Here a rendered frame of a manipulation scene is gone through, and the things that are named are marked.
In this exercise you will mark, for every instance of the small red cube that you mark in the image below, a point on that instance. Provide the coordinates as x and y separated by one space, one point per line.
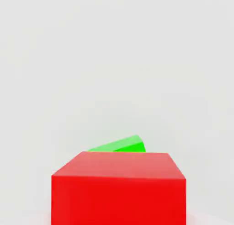
118 192

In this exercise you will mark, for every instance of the small green cube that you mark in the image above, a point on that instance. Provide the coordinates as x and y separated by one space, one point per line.
128 145

